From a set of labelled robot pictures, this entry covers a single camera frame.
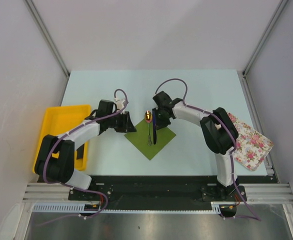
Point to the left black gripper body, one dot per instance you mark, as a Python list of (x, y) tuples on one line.
[(116, 122)]

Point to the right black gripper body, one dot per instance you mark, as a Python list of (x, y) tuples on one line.
[(161, 120)]

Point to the iridescent blue knife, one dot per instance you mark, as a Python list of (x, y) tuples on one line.
[(154, 125)]

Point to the green paper napkin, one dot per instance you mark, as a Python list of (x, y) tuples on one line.
[(142, 139)]

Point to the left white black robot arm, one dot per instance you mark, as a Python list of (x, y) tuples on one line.
[(56, 157)]

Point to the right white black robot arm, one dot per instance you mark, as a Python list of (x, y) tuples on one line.
[(219, 132)]

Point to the yellow plastic tray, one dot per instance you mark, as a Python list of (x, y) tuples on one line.
[(60, 119)]

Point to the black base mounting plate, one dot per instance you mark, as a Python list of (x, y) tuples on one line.
[(163, 191)]

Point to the floral patterned tray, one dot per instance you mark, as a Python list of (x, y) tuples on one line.
[(252, 147)]

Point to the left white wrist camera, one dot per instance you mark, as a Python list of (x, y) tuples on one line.
[(120, 104)]

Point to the white slotted cable duct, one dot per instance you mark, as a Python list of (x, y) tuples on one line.
[(126, 208)]

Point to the left aluminium corner post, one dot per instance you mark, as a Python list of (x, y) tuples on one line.
[(35, 14)]

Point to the aluminium corner post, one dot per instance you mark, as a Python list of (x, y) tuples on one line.
[(265, 35), (35, 14)]

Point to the aluminium frame rail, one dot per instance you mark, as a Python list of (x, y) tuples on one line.
[(54, 199)]

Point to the right aluminium corner post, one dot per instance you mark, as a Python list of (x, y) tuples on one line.
[(265, 35)]

